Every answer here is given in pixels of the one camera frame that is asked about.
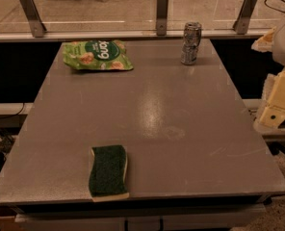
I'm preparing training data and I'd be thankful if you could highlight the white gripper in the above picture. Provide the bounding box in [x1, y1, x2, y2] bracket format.
[251, 15, 285, 133]

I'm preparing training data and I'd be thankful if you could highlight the green and yellow sponge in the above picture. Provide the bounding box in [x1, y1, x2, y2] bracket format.
[89, 145, 129, 202]

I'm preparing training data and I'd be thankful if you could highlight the green rice chip bag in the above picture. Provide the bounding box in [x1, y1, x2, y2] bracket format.
[63, 40, 134, 71]

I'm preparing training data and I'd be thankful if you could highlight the silver soda can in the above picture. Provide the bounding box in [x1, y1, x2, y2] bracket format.
[181, 22, 202, 65]

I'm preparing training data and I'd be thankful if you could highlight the cardboard box under table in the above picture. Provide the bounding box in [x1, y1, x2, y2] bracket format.
[0, 207, 20, 231]

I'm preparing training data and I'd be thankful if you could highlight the right metal bracket post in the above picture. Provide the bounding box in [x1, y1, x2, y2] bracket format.
[233, 0, 258, 35]

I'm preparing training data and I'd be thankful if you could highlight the metal bracket post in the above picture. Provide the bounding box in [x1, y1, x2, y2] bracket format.
[19, 0, 46, 38]
[233, 0, 258, 35]
[156, 0, 168, 36]

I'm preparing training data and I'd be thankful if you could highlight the middle metal bracket post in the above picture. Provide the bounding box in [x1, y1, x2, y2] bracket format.
[156, 0, 168, 36]

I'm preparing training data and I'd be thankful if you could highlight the left metal bracket post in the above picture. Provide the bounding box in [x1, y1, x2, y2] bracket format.
[19, 0, 46, 38]

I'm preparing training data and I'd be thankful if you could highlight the black cable at left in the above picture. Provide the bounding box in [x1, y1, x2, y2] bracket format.
[0, 102, 26, 124]

